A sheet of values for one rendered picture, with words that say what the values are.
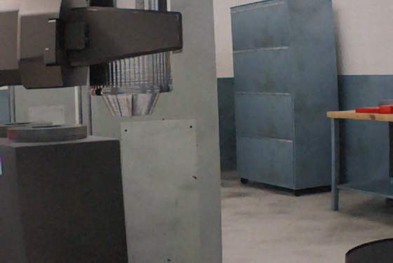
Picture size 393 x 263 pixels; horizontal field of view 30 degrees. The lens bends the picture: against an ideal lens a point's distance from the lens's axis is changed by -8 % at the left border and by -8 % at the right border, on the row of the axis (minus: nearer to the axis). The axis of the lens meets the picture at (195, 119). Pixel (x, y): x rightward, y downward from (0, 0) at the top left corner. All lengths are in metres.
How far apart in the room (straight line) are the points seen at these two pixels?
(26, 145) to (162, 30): 0.36
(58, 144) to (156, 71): 0.34
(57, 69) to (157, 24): 0.06
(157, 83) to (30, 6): 0.09
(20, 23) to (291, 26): 7.31
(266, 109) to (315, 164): 0.84
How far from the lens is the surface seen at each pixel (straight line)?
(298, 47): 7.70
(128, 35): 0.41
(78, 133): 0.78
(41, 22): 0.39
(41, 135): 0.77
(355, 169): 7.93
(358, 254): 2.58
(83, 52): 0.41
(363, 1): 7.66
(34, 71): 0.39
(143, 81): 0.42
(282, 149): 7.90
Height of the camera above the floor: 1.21
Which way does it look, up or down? 3 degrees down
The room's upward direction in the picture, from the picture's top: 2 degrees counter-clockwise
